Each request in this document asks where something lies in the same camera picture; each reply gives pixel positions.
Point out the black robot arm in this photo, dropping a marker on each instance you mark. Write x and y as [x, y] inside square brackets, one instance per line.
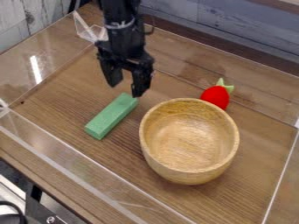
[121, 10]

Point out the red toy strawberry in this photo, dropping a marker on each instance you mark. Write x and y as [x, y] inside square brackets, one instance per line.
[218, 94]

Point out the clear acrylic corner bracket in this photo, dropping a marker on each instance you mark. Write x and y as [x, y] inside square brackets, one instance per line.
[92, 33]

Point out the green rectangular block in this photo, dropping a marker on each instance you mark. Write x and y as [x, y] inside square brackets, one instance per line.
[108, 119]

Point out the brown wooden bowl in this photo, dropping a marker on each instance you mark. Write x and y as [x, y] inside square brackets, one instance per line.
[189, 140]

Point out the clear acrylic front wall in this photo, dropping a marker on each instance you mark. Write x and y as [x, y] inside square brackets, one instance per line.
[89, 188]

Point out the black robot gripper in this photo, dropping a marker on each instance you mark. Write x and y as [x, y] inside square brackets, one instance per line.
[124, 52]

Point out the black clamp under table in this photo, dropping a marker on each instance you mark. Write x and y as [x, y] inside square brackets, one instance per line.
[22, 206]

